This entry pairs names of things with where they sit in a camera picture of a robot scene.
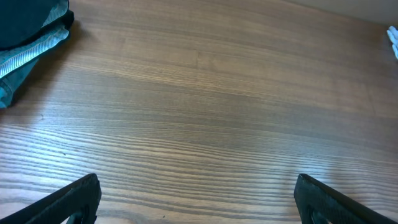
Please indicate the black shorts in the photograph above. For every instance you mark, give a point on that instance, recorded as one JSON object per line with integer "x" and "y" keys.
{"x": 29, "y": 30}

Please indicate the white garment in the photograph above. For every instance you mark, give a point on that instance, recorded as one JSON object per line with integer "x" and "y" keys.
{"x": 392, "y": 33}

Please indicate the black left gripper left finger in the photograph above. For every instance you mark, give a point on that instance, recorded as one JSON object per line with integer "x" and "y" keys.
{"x": 75, "y": 203}

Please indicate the folded light blue jeans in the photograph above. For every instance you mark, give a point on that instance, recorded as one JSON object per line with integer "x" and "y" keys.
{"x": 6, "y": 98}

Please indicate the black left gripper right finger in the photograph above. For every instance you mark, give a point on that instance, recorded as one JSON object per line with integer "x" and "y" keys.
{"x": 319, "y": 203}

